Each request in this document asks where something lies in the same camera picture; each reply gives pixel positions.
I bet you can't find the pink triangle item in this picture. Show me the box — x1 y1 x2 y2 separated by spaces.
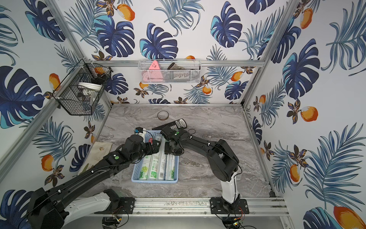
142 60 164 84

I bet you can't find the plastic wrap roll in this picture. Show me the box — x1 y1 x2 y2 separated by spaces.
156 137 167 180
165 154 175 180
138 135 157 181
147 135 162 180

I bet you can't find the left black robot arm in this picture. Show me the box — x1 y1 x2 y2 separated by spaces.
26 135 161 229

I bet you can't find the beige work glove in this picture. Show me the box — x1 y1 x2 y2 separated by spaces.
78 142 113 175

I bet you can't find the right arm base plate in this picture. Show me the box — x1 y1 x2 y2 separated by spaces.
209 197 249 215

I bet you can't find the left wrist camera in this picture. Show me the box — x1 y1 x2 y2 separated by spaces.
134 127 146 138

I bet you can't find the white mesh wall basket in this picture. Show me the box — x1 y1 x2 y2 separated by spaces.
138 59 202 84

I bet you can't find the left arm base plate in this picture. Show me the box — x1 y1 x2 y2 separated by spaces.
95 198 135 215

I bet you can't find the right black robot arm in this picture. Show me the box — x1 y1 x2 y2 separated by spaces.
161 126 241 205

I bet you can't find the light blue plastic basket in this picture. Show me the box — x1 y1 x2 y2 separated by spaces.
131 130 179 184

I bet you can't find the aluminium front rail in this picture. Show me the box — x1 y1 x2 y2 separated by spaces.
118 197 289 217

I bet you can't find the black wire wall basket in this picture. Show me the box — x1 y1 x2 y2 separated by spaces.
52 59 113 115

